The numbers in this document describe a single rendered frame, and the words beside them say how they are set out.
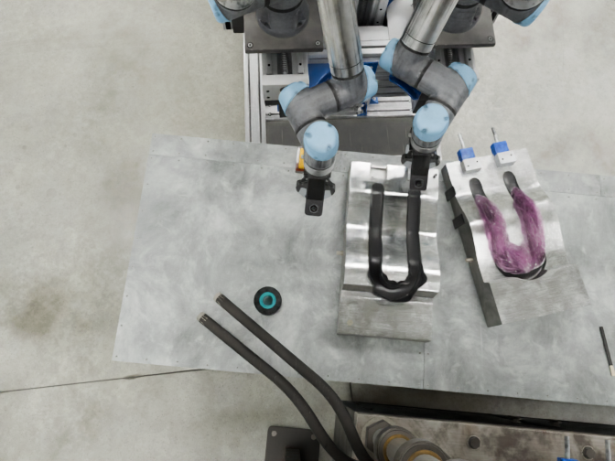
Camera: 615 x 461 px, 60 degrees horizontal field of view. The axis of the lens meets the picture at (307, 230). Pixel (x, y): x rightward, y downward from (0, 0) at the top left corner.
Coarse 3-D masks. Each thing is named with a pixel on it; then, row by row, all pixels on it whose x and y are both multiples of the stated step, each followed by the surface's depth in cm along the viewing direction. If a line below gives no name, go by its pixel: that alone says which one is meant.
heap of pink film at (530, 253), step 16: (512, 192) 158; (480, 208) 154; (496, 208) 153; (528, 208) 151; (496, 224) 148; (528, 224) 150; (544, 224) 152; (496, 240) 149; (528, 240) 151; (544, 240) 152; (496, 256) 150; (512, 256) 150; (528, 256) 150; (544, 256) 152; (512, 272) 150; (528, 272) 150
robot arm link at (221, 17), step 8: (208, 0) 128; (216, 0) 127; (224, 0) 126; (232, 0) 125; (240, 0) 126; (248, 0) 127; (256, 0) 132; (216, 8) 129; (224, 8) 129; (232, 8) 127; (240, 8) 128; (248, 8) 131; (256, 8) 135; (216, 16) 131; (224, 16) 132; (232, 16) 133
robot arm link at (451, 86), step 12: (432, 72) 119; (444, 72) 119; (456, 72) 119; (468, 72) 119; (420, 84) 121; (432, 84) 120; (444, 84) 119; (456, 84) 118; (468, 84) 119; (432, 96) 120; (444, 96) 118; (456, 96) 118; (468, 96) 122; (456, 108) 119
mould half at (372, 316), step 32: (352, 192) 154; (384, 192) 154; (352, 224) 152; (384, 224) 152; (352, 256) 145; (384, 256) 146; (352, 288) 147; (352, 320) 147; (384, 320) 148; (416, 320) 148
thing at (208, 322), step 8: (200, 320) 149; (208, 320) 149; (208, 328) 149; (216, 328) 148; (224, 328) 149; (216, 336) 148; (224, 336) 147; (232, 336) 147; (232, 344) 146; (240, 344) 146; (240, 352) 145; (248, 352) 145; (248, 360) 144; (256, 360) 143; (256, 368) 143; (264, 368) 142; (272, 368) 143
